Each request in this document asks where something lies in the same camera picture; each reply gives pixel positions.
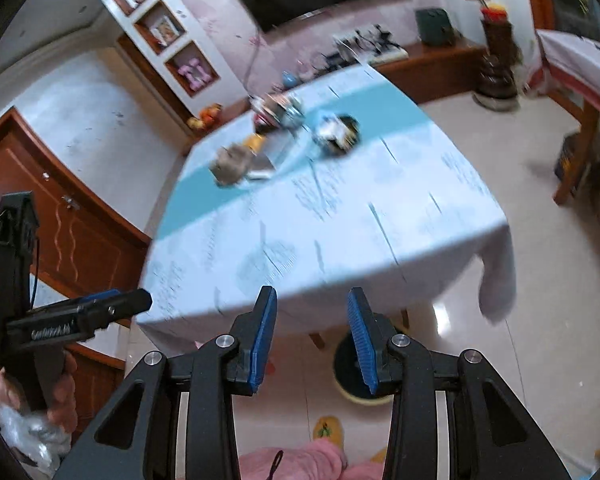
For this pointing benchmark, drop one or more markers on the yellow embroidered slipper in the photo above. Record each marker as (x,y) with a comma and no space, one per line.
(327,430)
(380,455)

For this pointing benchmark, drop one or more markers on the person's pink pants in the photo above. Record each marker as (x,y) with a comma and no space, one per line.
(310,462)

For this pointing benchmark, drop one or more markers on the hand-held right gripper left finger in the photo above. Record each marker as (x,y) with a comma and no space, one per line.
(262,340)

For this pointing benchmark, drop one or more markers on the black plastic bowl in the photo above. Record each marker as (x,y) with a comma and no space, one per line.
(349,135)

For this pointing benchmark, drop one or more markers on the pink dumbbells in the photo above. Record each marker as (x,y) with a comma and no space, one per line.
(195,72)

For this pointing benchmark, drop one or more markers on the blue cardboard box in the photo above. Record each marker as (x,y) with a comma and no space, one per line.
(567,157)

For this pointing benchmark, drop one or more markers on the brown cardboard cup carrier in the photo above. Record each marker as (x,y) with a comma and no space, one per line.
(230,165)

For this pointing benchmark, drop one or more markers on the stack of black pots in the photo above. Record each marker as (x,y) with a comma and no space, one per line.
(495,90)

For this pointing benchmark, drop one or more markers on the table with teal tablecloth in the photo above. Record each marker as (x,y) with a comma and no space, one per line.
(330,240)

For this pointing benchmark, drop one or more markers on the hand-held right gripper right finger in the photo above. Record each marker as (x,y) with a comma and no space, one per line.
(362,340)

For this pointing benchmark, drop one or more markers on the clear plastic bag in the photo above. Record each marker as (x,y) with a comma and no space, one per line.
(35,440)

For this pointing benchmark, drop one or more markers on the photo frame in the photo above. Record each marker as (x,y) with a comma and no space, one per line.
(164,29)

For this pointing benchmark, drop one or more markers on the table with pink cloth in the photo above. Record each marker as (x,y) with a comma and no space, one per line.
(580,60)

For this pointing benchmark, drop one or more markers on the person's left hand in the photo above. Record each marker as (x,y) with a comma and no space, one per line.
(66,395)

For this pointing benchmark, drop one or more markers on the dark green air fryer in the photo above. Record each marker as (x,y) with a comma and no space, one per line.
(435,26)

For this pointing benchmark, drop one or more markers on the yellow wrapper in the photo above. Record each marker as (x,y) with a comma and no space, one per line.
(255,142)

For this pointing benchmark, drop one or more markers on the white wall shelf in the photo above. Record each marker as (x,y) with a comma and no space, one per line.
(130,20)

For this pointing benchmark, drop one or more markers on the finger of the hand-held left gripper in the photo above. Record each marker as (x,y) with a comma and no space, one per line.
(130,305)
(100,297)

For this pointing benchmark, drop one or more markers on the wooden cabinet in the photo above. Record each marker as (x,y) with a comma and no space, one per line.
(80,230)

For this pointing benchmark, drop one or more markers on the wooden television stand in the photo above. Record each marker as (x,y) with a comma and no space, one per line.
(430,67)

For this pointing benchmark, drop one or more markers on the blue round ornament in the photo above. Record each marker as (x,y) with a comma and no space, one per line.
(290,80)

